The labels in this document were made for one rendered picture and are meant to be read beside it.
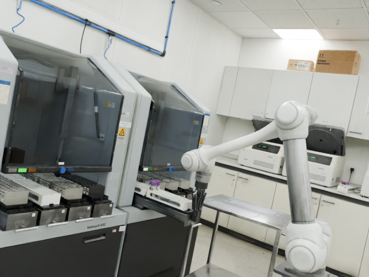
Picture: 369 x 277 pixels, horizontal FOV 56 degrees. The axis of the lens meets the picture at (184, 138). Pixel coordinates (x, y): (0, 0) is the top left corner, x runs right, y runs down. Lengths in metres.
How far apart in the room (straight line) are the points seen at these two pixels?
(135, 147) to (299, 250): 1.11
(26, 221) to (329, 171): 3.20
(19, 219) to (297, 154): 1.24
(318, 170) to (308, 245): 2.58
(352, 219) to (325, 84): 1.57
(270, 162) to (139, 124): 2.45
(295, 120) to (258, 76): 3.25
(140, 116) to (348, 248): 2.79
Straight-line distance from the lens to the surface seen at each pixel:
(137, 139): 2.13
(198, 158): 1.79
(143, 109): 2.12
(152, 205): 2.15
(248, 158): 4.40
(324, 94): 4.47
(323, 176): 4.12
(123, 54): 3.50
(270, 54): 5.19
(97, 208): 1.92
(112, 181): 2.06
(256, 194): 4.36
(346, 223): 4.10
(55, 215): 1.77
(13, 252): 1.73
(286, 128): 1.60
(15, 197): 1.72
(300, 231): 1.62
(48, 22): 3.02
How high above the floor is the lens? 1.33
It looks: 3 degrees down
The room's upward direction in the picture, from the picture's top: 11 degrees clockwise
